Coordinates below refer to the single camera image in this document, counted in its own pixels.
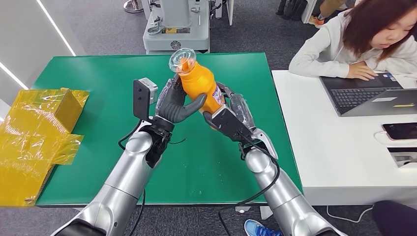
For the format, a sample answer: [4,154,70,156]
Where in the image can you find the white floor cable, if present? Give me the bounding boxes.
[327,205,375,224]

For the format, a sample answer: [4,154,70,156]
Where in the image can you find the white desk device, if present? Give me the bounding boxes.
[387,147,417,169]

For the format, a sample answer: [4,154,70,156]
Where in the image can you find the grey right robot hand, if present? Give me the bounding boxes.
[202,82,257,130]

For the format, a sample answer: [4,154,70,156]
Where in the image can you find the black chair legs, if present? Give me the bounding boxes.
[276,0,308,23]

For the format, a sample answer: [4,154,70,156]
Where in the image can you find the green table mat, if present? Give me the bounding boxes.
[34,53,303,207]

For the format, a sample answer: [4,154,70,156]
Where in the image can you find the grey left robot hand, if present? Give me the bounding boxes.
[155,74,208,124]

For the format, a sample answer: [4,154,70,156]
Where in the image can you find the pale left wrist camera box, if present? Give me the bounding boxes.
[133,77,159,122]

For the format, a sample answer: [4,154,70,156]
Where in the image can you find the person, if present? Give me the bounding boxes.
[288,0,417,82]
[308,0,349,27]

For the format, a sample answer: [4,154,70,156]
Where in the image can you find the dark grey laptop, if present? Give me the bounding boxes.
[319,72,417,118]

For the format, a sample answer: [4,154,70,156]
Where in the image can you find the yellow film wrapped cardboard box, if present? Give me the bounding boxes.
[0,88,90,208]

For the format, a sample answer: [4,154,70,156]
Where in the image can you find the person's hand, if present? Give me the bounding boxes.
[347,61,380,82]

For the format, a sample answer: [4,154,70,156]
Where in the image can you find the white phone charging cable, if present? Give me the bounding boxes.
[374,131,391,146]

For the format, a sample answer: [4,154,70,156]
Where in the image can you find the white desk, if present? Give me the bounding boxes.
[272,70,417,209]

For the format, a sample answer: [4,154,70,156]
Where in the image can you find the white furniture panel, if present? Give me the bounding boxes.
[301,0,318,25]
[215,0,235,27]

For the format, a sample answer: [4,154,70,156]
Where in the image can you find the chrome round stand base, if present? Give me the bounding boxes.
[123,0,144,14]

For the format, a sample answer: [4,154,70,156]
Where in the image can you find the dark seat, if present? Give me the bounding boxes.
[372,201,417,236]

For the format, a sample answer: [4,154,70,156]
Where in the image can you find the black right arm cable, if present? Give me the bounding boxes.
[217,134,281,236]

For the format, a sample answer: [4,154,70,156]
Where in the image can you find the orange bottle with clear cap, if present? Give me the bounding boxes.
[169,48,226,131]

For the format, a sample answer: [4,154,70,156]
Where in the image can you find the black smartphone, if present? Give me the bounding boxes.
[382,122,417,141]

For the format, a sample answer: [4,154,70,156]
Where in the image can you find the white machine stand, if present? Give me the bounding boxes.
[143,0,211,55]

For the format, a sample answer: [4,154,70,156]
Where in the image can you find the blue shoe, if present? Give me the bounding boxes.
[244,219,283,236]

